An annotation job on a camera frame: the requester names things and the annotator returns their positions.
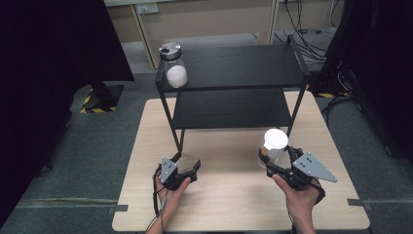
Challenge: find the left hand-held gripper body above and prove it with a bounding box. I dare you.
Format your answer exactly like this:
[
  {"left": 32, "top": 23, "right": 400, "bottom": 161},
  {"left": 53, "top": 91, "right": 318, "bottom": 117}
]
[{"left": 158, "top": 157, "right": 199, "bottom": 192}]

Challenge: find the jar with white lid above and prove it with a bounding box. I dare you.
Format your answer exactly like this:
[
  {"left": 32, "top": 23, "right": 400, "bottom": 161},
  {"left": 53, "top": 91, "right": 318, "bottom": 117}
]
[{"left": 257, "top": 128, "right": 290, "bottom": 169}]

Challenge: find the person's left hand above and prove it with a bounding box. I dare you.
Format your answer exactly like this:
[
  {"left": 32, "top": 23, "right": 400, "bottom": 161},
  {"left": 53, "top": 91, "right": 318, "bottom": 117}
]
[{"left": 153, "top": 171, "right": 193, "bottom": 216}]

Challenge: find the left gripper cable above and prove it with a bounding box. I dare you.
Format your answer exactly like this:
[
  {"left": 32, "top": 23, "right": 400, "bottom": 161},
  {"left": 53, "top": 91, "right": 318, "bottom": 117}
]
[{"left": 145, "top": 165, "right": 169, "bottom": 232}]

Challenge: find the black curtain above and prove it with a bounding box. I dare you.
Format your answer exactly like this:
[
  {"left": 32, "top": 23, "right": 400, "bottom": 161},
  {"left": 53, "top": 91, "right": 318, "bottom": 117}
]
[
  {"left": 0, "top": 0, "right": 135, "bottom": 227},
  {"left": 319, "top": 0, "right": 413, "bottom": 161}
]

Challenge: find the person's right hand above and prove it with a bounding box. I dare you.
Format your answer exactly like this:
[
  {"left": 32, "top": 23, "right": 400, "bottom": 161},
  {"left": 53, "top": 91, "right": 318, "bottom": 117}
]
[{"left": 272, "top": 174, "right": 323, "bottom": 226}]

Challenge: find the glass jar with metal lid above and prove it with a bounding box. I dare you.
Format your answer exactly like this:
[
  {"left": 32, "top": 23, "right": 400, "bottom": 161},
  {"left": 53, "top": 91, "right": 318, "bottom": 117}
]
[{"left": 158, "top": 41, "right": 189, "bottom": 89}]

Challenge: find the black power cable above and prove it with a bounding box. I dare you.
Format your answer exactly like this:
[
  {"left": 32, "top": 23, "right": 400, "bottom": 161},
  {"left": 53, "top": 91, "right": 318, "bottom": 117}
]
[{"left": 284, "top": 0, "right": 325, "bottom": 62}]

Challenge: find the striped black stand base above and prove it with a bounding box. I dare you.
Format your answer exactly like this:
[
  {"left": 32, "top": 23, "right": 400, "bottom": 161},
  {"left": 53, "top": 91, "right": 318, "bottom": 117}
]
[
  {"left": 317, "top": 92, "right": 353, "bottom": 99},
  {"left": 80, "top": 81, "right": 125, "bottom": 114}
]

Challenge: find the black metal shelf rack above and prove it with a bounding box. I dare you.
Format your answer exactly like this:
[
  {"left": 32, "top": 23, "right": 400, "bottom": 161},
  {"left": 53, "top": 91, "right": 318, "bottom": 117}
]
[{"left": 154, "top": 33, "right": 311, "bottom": 154}]

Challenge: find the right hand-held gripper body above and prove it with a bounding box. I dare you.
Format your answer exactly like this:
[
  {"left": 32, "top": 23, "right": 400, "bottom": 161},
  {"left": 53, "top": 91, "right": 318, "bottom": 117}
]
[{"left": 266, "top": 149, "right": 339, "bottom": 205}]

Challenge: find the white wall socket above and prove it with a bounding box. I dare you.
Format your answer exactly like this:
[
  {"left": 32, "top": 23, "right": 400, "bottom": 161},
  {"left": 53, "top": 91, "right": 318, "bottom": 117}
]
[{"left": 135, "top": 2, "right": 161, "bottom": 15}]

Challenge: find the grey tape strip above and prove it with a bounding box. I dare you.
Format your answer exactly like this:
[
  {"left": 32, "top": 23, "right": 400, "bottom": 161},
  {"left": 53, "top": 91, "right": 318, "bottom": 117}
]
[
  {"left": 107, "top": 204, "right": 130, "bottom": 214},
  {"left": 346, "top": 198, "right": 373, "bottom": 212}
]

